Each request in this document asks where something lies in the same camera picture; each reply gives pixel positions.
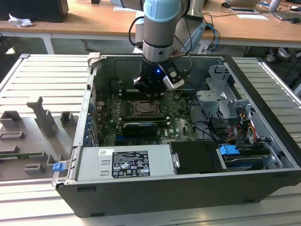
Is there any metal socket cover frame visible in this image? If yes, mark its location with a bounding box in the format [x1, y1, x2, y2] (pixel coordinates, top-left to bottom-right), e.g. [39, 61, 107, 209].
[131, 100, 163, 115]

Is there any CPU socket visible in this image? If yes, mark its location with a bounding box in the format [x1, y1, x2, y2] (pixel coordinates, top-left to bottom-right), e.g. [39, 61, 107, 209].
[128, 99, 165, 116]

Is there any black graphics card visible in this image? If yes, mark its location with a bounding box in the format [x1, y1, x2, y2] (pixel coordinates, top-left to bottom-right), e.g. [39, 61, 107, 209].
[121, 121, 158, 139]

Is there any green motherboard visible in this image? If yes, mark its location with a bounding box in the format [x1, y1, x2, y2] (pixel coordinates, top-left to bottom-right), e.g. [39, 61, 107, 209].
[94, 90, 200, 146]

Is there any grey case release latch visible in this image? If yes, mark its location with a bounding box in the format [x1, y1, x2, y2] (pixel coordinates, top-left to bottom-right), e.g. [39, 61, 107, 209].
[87, 52, 102, 69]

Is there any silver perforated drive cage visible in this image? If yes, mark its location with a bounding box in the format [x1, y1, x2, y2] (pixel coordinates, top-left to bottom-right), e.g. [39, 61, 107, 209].
[196, 64, 254, 123]

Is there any white paper sheet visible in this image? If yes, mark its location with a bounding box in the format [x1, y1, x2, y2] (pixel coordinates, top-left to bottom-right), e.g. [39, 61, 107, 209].
[236, 14, 269, 21]
[113, 6, 142, 12]

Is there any wooden desk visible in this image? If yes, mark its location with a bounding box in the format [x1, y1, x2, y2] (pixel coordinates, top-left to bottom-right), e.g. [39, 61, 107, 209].
[0, 0, 301, 56]

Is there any black plastic shroud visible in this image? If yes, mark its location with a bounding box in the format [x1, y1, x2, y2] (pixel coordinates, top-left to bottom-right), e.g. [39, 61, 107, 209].
[168, 140, 228, 175]

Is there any hard disk in blue carrier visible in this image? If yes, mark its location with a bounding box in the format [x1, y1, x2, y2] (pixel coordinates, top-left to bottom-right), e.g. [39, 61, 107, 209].
[216, 144, 271, 171]

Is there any silver power supply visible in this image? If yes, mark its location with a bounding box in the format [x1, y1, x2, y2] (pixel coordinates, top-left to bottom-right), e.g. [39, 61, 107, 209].
[75, 144, 181, 182]

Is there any grey parts rack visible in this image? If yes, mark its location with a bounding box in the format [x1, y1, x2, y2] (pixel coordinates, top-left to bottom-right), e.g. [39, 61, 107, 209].
[0, 95, 80, 182]

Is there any flat tablet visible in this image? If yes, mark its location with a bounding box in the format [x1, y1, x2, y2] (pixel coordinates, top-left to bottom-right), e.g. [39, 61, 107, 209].
[230, 7, 257, 13]

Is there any black silver PC case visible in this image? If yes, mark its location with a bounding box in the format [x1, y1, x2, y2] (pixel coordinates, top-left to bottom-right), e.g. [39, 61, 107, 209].
[55, 53, 301, 218]

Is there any white sneaker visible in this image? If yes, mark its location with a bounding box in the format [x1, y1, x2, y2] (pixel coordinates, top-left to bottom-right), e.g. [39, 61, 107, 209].
[267, 47, 278, 63]
[278, 47, 292, 58]

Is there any black computer tower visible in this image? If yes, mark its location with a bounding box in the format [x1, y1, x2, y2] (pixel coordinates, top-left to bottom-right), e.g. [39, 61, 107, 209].
[0, 0, 70, 24]

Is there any crumpled white paper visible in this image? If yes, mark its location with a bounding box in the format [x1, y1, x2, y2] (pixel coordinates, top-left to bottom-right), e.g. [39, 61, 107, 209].
[8, 13, 34, 29]

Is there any grey bottle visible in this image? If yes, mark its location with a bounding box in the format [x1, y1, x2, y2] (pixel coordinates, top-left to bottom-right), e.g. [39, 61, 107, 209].
[269, 0, 282, 12]

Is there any green RAM stick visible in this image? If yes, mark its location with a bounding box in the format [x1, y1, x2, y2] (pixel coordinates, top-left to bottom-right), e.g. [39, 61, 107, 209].
[0, 153, 44, 161]

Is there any dark grey laptop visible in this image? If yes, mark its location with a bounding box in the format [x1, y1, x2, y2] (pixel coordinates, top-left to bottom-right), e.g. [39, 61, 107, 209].
[271, 10, 301, 21]

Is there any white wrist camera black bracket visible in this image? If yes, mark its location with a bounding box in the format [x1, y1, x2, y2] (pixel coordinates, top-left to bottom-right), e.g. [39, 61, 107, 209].
[162, 63, 186, 90]

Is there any black cable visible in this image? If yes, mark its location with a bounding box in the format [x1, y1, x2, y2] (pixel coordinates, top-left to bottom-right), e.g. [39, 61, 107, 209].
[190, 120, 221, 144]
[187, 97, 199, 118]

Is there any orange yellow wire bundle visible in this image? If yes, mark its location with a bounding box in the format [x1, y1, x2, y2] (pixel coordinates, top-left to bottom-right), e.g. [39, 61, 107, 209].
[225, 112, 256, 145]

